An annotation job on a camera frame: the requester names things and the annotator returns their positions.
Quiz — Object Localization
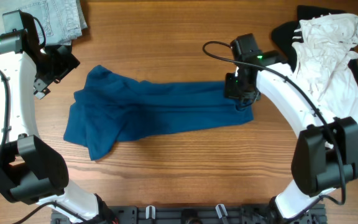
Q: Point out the dark blue polo shirt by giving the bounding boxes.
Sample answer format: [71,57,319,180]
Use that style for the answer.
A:
[63,65,254,161]

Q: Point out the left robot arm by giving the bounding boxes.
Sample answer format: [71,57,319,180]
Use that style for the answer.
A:
[0,10,118,223]

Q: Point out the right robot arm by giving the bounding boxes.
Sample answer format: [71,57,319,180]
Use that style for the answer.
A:
[224,34,358,223]

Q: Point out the light blue denim jeans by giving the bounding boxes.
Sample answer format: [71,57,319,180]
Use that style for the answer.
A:
[0,0,87,45]

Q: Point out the black garment under white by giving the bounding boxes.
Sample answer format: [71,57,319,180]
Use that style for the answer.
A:
[270,4,358,169]

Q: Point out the white crumpled garment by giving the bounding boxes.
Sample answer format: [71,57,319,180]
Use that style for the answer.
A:
[291,13,358,124]

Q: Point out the right black cable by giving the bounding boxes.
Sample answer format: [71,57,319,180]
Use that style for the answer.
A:
[202,40,347,218]

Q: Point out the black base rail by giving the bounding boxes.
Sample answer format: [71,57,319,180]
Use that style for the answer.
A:
[50,203,328,224]

